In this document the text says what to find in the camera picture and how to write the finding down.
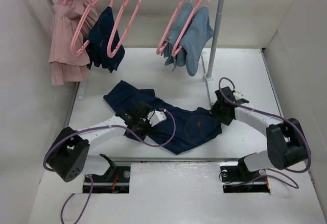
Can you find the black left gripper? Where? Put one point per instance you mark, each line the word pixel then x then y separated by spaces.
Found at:
pixel 147 129

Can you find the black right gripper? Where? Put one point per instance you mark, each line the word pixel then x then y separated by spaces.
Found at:
pixel 226 120

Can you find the dark blue trousers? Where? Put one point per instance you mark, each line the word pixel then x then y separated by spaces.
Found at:
pixel 190 128

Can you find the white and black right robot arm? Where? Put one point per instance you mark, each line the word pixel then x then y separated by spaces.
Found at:
pixel 285 138

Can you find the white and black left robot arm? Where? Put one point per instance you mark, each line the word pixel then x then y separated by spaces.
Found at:
pixel 69 155

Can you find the light blue hanging jeans right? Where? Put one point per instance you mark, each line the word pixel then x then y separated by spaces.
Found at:
pixel 195 38

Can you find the light blue hanging jeans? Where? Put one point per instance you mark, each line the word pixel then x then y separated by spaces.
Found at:
pixel 195 38
pixel 172 36

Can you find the dark blue hanging jeans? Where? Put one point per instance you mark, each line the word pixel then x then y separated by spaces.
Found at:
pixel 98 38

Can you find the pink ruffled dress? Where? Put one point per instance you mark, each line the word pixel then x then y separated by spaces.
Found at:
pixel 65 66

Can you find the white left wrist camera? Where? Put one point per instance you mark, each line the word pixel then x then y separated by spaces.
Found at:
pixel 155 117

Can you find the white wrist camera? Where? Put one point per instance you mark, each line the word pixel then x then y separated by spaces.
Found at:
pixel 155 117
pixel 239 98

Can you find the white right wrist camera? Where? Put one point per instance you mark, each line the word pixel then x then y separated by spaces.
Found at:
pixel 239 98

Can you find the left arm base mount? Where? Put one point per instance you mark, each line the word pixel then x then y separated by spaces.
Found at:
pixel 117 183

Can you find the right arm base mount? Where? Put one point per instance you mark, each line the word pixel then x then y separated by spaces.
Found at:
pixel 237 179

